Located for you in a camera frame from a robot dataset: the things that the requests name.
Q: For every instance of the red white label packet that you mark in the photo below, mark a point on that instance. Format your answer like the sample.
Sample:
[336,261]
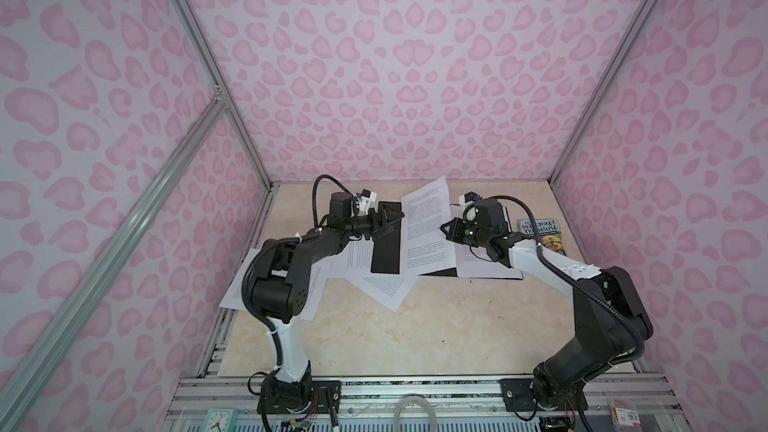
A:
[624,416]

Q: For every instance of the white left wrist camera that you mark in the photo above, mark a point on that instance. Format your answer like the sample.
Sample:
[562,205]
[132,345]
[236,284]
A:
[363,201]

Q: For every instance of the aluminium frame post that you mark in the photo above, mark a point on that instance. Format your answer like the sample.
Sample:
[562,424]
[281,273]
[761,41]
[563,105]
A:
[204,51]
[628,40]

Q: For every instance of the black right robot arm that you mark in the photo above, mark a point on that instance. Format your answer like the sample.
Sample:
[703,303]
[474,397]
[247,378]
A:
[611,324]

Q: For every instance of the small green clock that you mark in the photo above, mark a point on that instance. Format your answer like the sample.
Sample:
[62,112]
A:
[220,420]

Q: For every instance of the teal folder with black inside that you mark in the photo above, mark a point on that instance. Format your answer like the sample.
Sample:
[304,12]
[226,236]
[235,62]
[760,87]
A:
[386,257]

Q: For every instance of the right aluminium frame post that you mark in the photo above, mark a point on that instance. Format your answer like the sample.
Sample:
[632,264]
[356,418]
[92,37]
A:
[628,40]

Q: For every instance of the treehouse storey book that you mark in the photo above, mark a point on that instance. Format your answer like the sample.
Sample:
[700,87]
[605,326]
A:
[549,230]

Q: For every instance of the blank white paper sheet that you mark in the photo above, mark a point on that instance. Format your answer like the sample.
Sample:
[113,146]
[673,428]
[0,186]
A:
[389,290]

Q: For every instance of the left aluminium frame post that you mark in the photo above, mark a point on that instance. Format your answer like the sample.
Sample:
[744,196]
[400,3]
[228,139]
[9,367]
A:
[204,51]

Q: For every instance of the diagonal aluminium frame bar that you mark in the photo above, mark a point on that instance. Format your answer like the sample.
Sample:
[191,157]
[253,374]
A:
[38,366]

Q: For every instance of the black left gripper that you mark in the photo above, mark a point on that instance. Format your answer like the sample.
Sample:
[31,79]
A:
[377,232]

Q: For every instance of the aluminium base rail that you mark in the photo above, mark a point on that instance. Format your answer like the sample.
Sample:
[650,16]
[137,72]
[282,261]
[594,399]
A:
[428,403]

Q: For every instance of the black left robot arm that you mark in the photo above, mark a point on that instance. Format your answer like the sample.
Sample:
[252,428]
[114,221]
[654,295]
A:
[276,284]

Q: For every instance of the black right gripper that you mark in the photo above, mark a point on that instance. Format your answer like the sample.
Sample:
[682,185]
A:
[459,223]

